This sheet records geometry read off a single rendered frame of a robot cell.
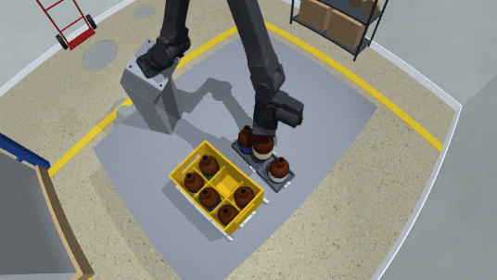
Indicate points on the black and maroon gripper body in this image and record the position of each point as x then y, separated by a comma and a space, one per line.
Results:
258, 126

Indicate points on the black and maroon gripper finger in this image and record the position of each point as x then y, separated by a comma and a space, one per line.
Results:
263, 138

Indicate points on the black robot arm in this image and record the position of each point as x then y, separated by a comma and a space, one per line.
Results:
262, 60

